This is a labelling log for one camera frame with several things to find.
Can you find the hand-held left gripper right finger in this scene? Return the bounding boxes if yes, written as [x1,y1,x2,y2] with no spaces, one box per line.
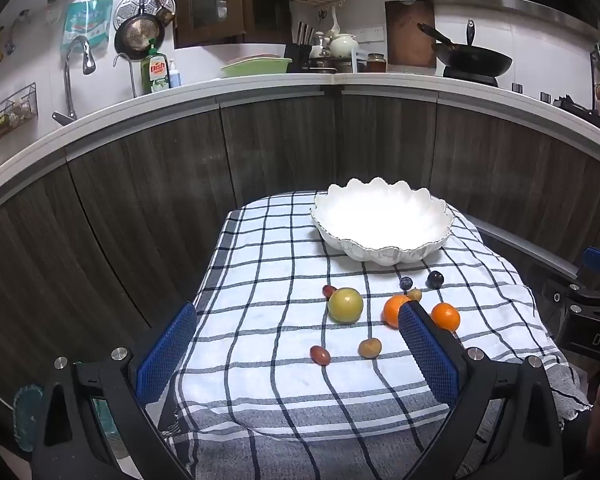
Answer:
[397,300,566,480]

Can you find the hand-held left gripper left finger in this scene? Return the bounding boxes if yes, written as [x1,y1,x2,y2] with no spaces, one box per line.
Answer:
[31,301,198,480]

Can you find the orange mandarin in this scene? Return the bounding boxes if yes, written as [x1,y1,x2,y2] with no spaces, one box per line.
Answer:
[431,302,461,332]
[383,295,412,330]

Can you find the green plum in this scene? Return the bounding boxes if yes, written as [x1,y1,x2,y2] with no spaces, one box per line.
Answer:
[327,287,365,324]

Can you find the white scalloped ceramic bowl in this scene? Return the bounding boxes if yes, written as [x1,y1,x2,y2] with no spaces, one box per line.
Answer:
[309,176,455,267]

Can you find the blue checkered white cloth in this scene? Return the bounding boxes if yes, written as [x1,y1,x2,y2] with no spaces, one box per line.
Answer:
[162,191,593,480]

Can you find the teal scalloped mat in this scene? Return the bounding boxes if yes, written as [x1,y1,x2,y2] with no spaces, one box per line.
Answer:
[12,384,46,453]

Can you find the black stove grate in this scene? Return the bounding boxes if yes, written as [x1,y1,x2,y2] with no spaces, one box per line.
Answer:
[552,95,600,121]

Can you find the wood grain counter cabinet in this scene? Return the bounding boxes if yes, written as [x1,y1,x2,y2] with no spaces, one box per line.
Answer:
[0,71,600,411]

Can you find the black gas stove burner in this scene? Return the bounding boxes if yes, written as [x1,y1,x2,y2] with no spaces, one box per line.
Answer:
[442,67,501,87]

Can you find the black wok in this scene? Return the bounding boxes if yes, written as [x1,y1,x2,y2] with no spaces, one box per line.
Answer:
[417,22,513,78]

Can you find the small curved chrome tap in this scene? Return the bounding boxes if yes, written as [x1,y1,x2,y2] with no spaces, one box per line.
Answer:
[113,53,138,98]

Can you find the green dish soap bottle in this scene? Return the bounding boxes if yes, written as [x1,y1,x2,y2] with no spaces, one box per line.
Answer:
[141,40,170,95]

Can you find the chrome kitchen faucet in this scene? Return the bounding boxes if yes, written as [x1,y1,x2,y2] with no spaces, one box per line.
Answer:
[52,36,97,126]

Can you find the wooden cutting board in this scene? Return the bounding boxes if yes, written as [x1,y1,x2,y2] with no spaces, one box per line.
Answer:
[385,0,437,68]

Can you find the green plastic basin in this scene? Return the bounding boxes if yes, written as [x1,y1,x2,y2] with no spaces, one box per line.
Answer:
[221,56,292,79]

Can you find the cream ceramic teapot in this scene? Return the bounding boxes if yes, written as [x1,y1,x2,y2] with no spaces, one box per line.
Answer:
[328,32,359,58]

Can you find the hanging copper frying pan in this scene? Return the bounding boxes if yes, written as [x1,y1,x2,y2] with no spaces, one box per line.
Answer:
[114,10,166,53]

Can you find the black knife block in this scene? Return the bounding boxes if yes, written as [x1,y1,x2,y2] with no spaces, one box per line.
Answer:
[284,21,315,73]

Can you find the small hanging copper pan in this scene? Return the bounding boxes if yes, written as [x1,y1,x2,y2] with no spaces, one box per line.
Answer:
[152,0,177,26]

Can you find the teal plastic packet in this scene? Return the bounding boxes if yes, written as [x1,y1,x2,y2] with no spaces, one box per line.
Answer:
[61,0,115,53]

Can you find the perforated metal steamer plate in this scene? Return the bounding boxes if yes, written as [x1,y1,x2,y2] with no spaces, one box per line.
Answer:
[116,0,175,26]

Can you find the grey metal rail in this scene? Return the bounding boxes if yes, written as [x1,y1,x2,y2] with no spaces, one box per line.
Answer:
[467,215,581,278]

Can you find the black wire wall basket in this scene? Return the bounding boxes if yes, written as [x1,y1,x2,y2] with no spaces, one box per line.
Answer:
[0,83,38,143]

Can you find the dark wood wall cabinet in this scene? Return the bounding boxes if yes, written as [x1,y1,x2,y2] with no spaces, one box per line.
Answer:
[172,0,291,50]

